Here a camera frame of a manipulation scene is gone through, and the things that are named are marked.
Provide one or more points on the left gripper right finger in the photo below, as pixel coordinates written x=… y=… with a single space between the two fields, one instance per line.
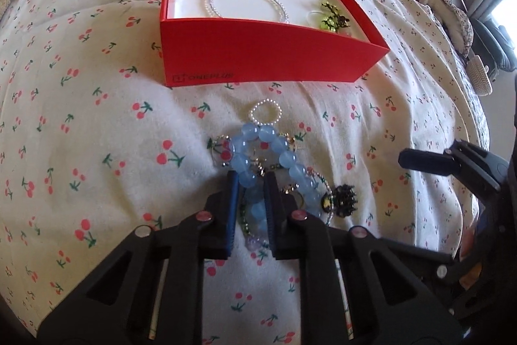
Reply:
x=355 y=287

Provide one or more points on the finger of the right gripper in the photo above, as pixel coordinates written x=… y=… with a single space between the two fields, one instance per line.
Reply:
x=427 y=162

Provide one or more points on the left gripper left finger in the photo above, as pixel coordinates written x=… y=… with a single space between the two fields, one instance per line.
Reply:
x=149 y=289

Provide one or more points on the green black bead ornament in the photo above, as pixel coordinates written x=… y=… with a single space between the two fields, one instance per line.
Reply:
x=329 y=18

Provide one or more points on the cherry print bed sheet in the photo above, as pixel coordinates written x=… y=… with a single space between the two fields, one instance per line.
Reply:
x=94 y=144

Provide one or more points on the red cardboard box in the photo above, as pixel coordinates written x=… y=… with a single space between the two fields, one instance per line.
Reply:
x=218 y=41

